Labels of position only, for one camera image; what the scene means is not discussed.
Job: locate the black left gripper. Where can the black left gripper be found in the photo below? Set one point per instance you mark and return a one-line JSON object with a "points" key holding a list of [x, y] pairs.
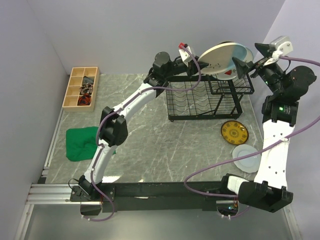
{"points": [[192, 70]]}

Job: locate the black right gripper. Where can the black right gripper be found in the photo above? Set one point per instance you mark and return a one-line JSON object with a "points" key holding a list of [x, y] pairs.
{"points": [[242, 67]]}

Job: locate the beige and blue plate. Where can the beige and blue plate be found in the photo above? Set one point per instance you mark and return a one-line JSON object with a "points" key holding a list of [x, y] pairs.
{"points": [[211, 56]]}

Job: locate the watermelon pattern white plate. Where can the watermelon pattern white plate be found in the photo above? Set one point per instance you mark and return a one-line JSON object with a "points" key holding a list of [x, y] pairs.
{"points": [[235, 72]]}

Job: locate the black ceramic plate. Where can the black ceramic plate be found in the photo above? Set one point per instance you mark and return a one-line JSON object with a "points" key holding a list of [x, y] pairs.
{"points": [[226, 42]]}

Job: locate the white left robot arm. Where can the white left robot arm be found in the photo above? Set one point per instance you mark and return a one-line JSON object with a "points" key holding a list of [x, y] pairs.
{"points": [[113, 130]]}

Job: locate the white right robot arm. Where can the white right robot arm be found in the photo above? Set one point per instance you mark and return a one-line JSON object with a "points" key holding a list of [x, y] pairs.
{"points": [[269, 190]]}

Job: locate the yellow patterned glass plate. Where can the yellow patterned glass plate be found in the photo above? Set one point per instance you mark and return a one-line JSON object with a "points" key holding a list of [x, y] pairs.
{"points": [[234, 132]]}

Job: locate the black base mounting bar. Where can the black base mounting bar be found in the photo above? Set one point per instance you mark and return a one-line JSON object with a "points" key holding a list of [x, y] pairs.
{"points": [[152, 196]]}

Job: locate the wooden compartment box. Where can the wooden compartment box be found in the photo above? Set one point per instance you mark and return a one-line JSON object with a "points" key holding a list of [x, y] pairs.
{"points": [[81, 92]]}

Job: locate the green cloth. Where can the green cloth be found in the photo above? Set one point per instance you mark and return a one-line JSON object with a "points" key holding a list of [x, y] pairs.
{"points": [[80, 143]]}

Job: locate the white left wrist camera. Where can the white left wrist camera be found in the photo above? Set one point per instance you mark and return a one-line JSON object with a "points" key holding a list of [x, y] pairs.
{"points": [[186, 53]]}

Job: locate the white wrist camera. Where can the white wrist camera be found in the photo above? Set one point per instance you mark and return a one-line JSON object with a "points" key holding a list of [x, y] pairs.
{"points": [[186, 53], [281, 46]]}

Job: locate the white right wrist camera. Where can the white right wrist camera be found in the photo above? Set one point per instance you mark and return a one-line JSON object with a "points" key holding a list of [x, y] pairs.
{"points": [[281, 46]]}

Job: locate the black wire dish rack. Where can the black wire dish rack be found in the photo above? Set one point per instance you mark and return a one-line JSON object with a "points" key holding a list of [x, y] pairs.
{"points": [[211, 99]]}

